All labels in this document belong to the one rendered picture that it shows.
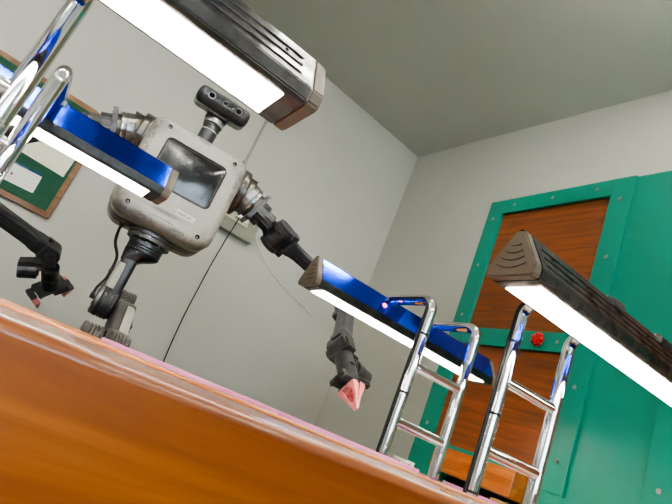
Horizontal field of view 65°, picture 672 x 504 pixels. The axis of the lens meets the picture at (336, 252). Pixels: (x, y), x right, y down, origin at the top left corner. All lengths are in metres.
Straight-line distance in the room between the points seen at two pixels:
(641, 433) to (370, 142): 3.08
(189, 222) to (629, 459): 1.33
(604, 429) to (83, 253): 2.56
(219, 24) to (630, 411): 1.29
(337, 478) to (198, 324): 3.14
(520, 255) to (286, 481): 0.61
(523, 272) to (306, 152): 3.11
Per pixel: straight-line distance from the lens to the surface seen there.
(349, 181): 3.92
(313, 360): 3.72
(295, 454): 0.17
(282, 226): 1.83
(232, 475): 0.17
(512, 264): 0.75
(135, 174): 1.04
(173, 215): 1.68
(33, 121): 0.90
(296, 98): 0.53
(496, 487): 1.57
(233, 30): 0.52
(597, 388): 1.57
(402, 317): 1.31
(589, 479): 1.52
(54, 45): 0.68
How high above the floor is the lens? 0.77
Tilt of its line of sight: 18 degrees up
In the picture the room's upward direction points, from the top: 23 degrees clockwise
